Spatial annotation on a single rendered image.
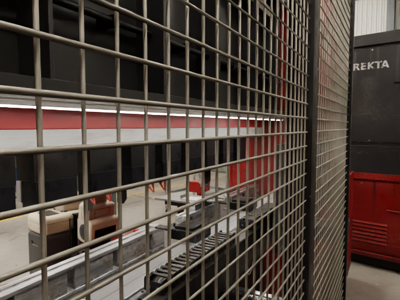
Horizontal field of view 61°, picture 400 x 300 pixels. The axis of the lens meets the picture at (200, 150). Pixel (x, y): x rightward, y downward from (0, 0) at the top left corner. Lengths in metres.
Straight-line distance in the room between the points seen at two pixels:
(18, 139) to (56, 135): 0.12
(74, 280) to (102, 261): 0.12
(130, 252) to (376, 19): 8.12
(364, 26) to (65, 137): 8.25
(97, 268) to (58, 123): 0.52
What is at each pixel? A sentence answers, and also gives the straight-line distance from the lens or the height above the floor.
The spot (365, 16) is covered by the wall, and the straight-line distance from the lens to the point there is 8.96.
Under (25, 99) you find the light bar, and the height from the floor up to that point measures 1.46.
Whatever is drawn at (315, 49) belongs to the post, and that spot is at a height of 1.55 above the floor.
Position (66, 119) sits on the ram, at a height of 1.43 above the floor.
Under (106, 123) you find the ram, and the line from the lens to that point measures 1.21.
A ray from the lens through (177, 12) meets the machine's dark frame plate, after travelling 1.52.
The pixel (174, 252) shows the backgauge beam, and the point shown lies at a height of 0.98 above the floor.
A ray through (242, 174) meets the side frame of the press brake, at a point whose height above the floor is 1.03.
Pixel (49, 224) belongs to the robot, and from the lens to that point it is 2.48.
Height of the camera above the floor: 1.41
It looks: 4 degrees down
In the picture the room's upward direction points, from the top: straight up
